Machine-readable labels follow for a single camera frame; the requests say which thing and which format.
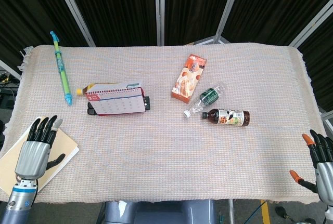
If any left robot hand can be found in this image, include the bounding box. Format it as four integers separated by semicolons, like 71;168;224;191
14;115;66;181

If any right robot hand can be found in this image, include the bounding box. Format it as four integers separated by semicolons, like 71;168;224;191
289;129;333;205

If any desk calendar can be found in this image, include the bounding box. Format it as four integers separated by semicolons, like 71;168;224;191
85;81;146;116

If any manila folder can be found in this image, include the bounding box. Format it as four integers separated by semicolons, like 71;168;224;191
0;116;80;197

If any yellow cap tea bottle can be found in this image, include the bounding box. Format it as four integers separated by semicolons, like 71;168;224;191
75;84;96;96

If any green blue water gun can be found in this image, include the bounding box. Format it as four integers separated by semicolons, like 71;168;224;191
49;30;73;106

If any dark tea bottle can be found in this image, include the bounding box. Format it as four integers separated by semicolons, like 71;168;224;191
201;108;251;128

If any clear green label bottle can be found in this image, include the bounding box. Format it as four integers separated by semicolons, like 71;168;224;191
183;82;226;118

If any woven beige tablecloth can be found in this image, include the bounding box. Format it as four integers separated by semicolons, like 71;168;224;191
0;42;330;205

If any grey robot torso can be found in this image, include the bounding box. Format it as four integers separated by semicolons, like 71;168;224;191
97;199;216;224

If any orange snack box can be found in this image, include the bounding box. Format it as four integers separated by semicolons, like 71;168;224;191
171;54;209;104

